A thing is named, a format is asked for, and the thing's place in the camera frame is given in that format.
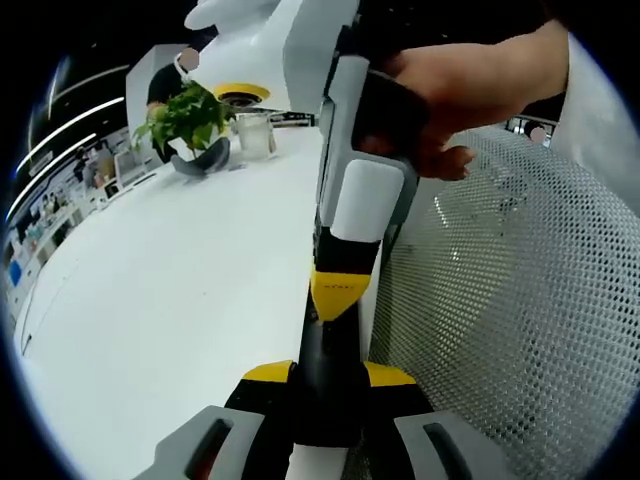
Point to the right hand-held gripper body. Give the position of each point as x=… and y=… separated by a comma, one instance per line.
x=260, y=45

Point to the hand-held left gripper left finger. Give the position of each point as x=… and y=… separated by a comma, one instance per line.
x=250, y=415

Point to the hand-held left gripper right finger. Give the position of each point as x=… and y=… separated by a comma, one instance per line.
x=400, y=415

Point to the black remote control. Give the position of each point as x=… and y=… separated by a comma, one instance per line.
x=330, y=390

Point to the person's right hand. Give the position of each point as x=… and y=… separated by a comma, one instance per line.
x=460, y=95

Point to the clear glass jar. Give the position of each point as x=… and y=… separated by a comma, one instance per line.
x=255, y=137

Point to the green leafy plant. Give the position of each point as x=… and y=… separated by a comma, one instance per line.
x=190, y=117

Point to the dark plant pot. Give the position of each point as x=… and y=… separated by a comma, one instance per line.
x=205, y=160

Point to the white mesh chair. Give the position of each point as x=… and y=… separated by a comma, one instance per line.
x=515, y=310

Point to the white open laptop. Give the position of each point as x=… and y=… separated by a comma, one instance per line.
x=131, y=167

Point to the ceiling light strip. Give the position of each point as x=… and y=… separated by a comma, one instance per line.
x=50, y=175
x=70, y=127

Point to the blue box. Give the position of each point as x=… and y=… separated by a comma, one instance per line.
x=15, y=272

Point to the white cabinet row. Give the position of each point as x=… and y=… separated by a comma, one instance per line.
x=45, y=225

